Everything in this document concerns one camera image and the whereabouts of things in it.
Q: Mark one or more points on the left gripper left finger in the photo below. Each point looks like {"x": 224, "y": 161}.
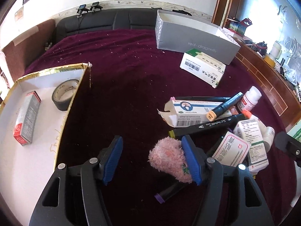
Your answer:
{"x": 74, "y": 195}

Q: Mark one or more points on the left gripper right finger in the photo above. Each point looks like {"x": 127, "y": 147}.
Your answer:
{"x": 252, "y": 208}

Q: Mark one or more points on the white box pink border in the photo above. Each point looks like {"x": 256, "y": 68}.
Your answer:
{"x": 232, "y": 150}

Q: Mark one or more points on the pink fluffy plush toy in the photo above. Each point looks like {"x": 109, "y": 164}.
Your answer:
{"x": 167, "y": 156}

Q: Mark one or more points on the white green label medicine box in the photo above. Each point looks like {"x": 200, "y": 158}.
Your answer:
{"x": 249, "y": 131}

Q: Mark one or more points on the white bottle orange cap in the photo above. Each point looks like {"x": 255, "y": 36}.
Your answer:
{"x": 249, "y": 115}

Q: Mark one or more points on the wooden window ledge cabinet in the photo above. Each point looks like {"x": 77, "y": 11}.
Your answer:
{"x": 276, "y": 89}

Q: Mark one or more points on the black marker olive cap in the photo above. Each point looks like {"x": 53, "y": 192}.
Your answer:
{"x": 228, "y": 122}

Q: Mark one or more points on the white bottle red label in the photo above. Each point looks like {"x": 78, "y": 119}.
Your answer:
{"x": 249, "y": 99}

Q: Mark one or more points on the dark pen with orange cap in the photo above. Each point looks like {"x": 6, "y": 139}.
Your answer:
{"x": 222, "y": 108}

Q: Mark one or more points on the white blue open medicine box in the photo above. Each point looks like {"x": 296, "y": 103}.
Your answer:
{"x": 180, "y": 114}

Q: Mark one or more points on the long thin black pen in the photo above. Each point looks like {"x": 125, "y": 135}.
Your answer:
{"x": 203, "y": 98}

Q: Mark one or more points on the grey red slim box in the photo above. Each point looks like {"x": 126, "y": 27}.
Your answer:
{"x": 25, "y": 122}

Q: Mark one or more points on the white gold-rimmed tray box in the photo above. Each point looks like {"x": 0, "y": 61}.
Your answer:
{"x": 25, "y": 170}

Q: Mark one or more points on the black tape roll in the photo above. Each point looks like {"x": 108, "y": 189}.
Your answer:
{"x": 63, "y": 94}

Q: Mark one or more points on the dark red bedspread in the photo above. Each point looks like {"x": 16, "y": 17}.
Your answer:
{"x": 130, "y": 80}

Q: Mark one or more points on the red fabric armchair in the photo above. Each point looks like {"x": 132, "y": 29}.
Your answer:
{"x": 27, "y": 47}

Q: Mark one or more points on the grey open shoebox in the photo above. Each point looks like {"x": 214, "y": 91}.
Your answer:
{"x": 180, "y": 33}

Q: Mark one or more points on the black leather sofa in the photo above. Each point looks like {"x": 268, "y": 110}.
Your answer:
{"x": 112, "y": 19}

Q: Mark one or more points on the left small camera on sofa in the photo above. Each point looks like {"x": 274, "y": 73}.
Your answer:
{"x": 82, "y": 8}

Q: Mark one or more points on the small camera on sofa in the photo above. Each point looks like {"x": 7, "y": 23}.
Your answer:
{"x": 82, "y": 8}
{"x": 95, "y": 6}

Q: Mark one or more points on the right small camera on sofa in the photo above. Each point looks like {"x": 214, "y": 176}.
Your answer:
{"x": 95, "y": 6}

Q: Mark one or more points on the small wall plaque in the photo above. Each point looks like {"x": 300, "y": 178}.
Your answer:
{"x": 19, "y": 14}

